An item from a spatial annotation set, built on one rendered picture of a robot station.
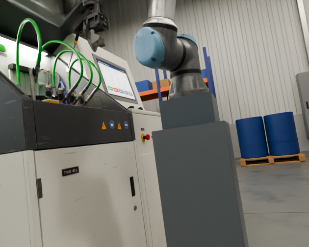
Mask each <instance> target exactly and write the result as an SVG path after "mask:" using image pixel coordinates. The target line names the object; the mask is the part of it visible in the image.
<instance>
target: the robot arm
mask: <svg viewBox="0 0 309 247"><path fill-rule="evenodd" d="M82 2H83V6H84V10H85V13H84V14H83V15H82V16H81V17H80V19H79V20H78V21H77V22H76V23H75V25H74V26H73V30H74V31H76V32H78V33H80V34H82V33H83V32H84V34H85V37H86V39H87V41H88V44H89V45H90V47H91V49H92V51H93V52H96V51H97V48H98V46H99V45H101V44H102V43H104V38H102V37H100V34H99V32H104V31H105V30H108V21H107V18H106V16H105V15H104V14H103V11H102V8H103V7H104V5H103V3H101V2H100V0H82ZM175 7H176V0H150V2H149V12H148V20H147V21H145V22H144V23H143V25H142V28H141V29H140V30H139V31H138V32H137V36H135V38H134V41H133V51H134V55H135V57H136V59H137V60H138V62H139V63H140V64H141V65H143V66H146V67H149V68H151V69H160V70H165V71H169V73H170V80H171V85H170V91H169V96H168V99H169V100H170V99H176V98H181V97H186V96H191V95H196V94H201V93H206V92H209V90H208V88H207V86H206V84H205V82H204V80H203V78H202V73H201V66H200V60H199V54H198V46H197V43H196V40H195V38H194V37H193V36H191V35H189V34H181V33H180V34H177V32H178V27H177V26H176V25H175V23H174V16H175Z"/></svg>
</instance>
